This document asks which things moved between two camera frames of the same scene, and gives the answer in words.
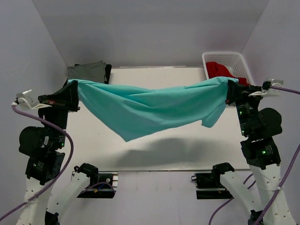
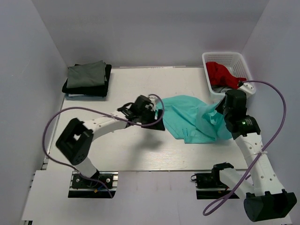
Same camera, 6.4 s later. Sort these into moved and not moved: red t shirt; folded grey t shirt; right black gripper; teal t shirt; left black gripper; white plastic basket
Moved: teal t shirt; left black gripper; right black gripper
Not moved: red t shirt; folded grey t shirt; white plastic basket
